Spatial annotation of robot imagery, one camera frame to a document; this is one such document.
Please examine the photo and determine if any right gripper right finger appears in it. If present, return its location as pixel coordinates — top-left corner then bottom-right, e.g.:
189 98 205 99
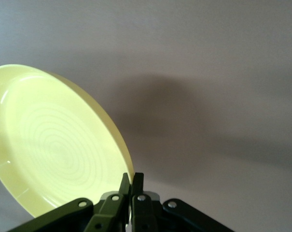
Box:
130 172 235 232

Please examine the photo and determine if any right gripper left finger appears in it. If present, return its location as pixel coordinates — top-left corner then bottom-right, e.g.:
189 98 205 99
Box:
5 172 131 232

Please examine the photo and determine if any yellow plate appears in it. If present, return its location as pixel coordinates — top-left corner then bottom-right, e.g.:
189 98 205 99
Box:
0 63 135 219

